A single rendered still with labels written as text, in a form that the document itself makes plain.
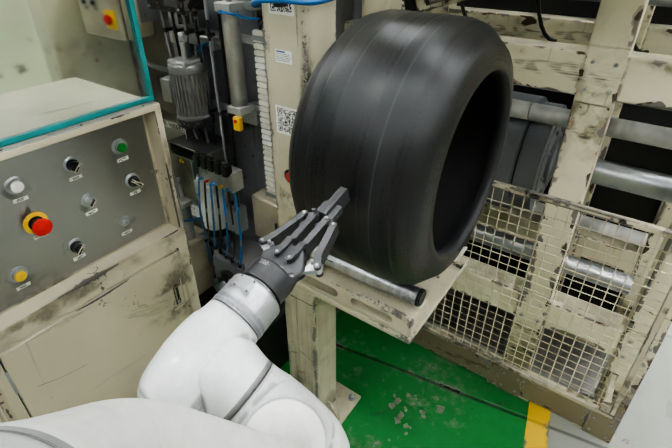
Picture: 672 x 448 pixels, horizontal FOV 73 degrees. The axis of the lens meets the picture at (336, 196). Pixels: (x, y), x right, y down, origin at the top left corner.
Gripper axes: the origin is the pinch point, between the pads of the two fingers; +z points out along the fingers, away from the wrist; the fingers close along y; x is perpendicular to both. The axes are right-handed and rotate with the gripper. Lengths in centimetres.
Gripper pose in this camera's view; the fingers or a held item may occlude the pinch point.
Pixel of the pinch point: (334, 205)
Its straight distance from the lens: 79.9
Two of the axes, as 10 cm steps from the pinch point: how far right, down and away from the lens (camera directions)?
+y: -8.2, -2.9, 5.0
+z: 5.6, -6.3, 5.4
